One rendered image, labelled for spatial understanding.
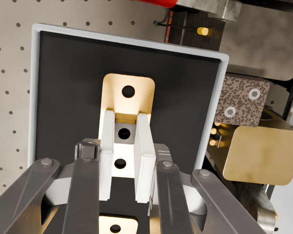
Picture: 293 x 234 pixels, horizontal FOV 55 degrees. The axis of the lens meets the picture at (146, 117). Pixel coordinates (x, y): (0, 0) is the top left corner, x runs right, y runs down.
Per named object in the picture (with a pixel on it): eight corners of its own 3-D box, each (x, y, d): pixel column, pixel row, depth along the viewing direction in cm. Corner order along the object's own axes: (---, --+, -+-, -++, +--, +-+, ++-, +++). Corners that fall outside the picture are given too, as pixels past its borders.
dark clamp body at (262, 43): (200, 48, 67) (292, 84, 31) (151, 41, 65) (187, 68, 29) (207, 16, 64) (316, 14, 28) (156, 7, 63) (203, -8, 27)
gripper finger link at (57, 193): (94, 209, 13) (29, 206, 13) (100, 159, 18) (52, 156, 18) (96, 182, 13) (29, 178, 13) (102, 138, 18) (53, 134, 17)
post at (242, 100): (182, 67, 67) (258, 128, 30) (162, 64, 67) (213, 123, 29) (186, 46, 66) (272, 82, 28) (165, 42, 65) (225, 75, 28)
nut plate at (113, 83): (141, 176, 24) (142, 184, 22) (95, 173, 23) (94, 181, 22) (155, 77, 21) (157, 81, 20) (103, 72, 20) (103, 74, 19)
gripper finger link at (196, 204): (156, 185, 13) (217, 190, 14) (149, 141, 18) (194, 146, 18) (152, 212, 14) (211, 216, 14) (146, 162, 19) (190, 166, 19)
